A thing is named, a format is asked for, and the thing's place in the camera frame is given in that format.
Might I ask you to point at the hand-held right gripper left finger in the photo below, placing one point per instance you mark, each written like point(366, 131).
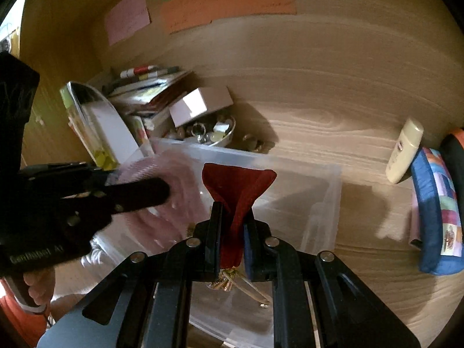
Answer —
point(216, 232)

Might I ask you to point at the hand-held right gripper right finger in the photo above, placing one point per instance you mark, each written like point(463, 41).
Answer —
point(248, 250)

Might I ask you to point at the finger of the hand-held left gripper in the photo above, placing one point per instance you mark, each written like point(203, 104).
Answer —
point(145, 193)
point(103, 177)

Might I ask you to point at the pink mesh bag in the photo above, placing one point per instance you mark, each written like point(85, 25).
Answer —
point(181, 188)

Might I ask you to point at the gold trinket bunch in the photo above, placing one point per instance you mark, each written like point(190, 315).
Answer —
point(223, 282)

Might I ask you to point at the red cloth pouch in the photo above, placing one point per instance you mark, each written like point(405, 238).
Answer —
point(235, 188)

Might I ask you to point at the clear plastic storage box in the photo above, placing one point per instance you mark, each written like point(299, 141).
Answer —
point(301, 195)

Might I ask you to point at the person's left forearm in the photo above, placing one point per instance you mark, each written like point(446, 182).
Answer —
point(18, 311)

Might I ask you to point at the wooden desktop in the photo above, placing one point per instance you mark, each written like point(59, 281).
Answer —
point(326, 79)

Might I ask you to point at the person's left hand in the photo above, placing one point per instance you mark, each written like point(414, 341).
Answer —
point(36, 290)

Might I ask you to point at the small printed carton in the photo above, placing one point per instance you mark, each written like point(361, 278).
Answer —
point(140, 132)

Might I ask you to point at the bowl of trinkets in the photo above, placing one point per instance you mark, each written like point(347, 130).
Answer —
point(210, 132)

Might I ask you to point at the stack of books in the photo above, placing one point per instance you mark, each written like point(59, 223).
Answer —
point(145, 90)

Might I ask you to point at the small white box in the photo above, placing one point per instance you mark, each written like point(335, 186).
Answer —
point(199, 107)

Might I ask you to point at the pink paper sheet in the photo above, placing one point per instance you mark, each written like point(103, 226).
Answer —
point(127, 16)

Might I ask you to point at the pink flat case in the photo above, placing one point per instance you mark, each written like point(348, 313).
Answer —
point(415, 221)

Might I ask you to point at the cream lotion bottle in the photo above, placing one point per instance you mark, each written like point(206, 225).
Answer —
point(404, 152)

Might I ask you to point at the blue patchwork pouch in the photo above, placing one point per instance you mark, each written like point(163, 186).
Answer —
point(431, 217)

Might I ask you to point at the orange paper sheet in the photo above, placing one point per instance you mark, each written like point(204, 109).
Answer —
point(232, 3)

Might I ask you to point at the black case with orange trim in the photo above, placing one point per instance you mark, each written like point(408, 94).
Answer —
point(455, 163)

